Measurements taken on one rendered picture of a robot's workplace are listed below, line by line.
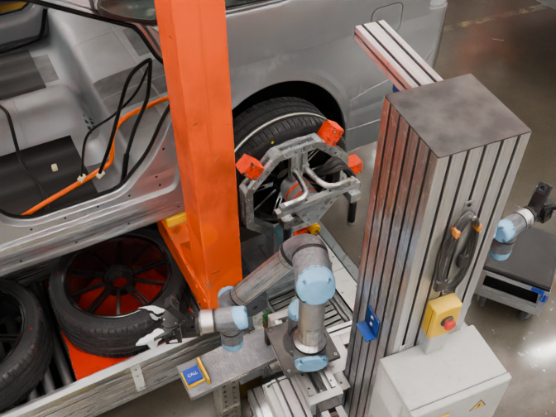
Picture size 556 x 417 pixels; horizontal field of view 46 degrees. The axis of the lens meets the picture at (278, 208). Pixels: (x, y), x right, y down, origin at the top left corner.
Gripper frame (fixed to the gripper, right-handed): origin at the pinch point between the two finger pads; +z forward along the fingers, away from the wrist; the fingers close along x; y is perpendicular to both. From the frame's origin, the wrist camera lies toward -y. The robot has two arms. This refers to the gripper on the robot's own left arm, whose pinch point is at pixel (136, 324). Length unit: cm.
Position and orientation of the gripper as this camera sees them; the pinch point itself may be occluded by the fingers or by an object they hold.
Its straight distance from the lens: 213.7
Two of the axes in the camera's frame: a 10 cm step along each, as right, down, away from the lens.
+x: -1.2, -6.2, 7.7
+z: -9.9, 1.0, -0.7
